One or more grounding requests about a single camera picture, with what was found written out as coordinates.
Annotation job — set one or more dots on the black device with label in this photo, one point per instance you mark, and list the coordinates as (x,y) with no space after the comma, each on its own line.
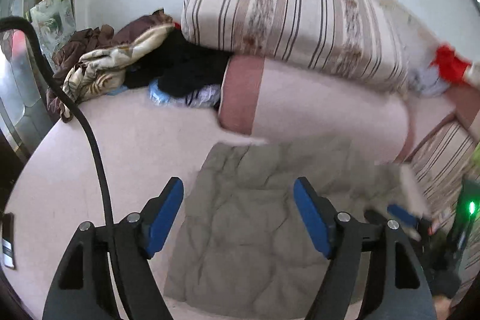
(8,245)

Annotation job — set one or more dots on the olive puffer jacket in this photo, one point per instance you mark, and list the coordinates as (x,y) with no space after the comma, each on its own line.
(255,222)

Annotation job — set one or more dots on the grey-blue cloth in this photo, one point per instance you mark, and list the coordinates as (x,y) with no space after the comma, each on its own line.
(427,84)

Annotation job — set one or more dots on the pink bolster cushion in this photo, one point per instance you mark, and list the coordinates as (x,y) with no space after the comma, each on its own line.
(318,110)

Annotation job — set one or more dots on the brown sofa backrest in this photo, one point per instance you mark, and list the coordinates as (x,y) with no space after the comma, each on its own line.
(461,98)

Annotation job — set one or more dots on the large striped floral cushion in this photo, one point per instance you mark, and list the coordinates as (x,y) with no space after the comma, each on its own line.
(292,16)

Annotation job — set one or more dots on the black clothes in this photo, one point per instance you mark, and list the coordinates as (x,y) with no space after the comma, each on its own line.
(176,65)

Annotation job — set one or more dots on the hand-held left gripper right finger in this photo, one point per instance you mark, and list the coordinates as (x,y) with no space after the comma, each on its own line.
(313,218)

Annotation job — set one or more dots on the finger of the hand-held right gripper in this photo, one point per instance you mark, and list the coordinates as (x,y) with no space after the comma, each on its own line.
(401,215)

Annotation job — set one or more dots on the floral picture panel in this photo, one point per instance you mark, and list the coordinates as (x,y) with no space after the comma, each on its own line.
(52,24)

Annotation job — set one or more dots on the brown and beige blanket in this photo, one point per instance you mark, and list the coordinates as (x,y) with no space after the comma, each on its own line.
(97,61)

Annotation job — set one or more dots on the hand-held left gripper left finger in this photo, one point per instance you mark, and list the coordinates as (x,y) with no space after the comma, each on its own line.
(163,218)

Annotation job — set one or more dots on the red cloth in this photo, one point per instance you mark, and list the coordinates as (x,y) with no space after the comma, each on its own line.
(448,63)

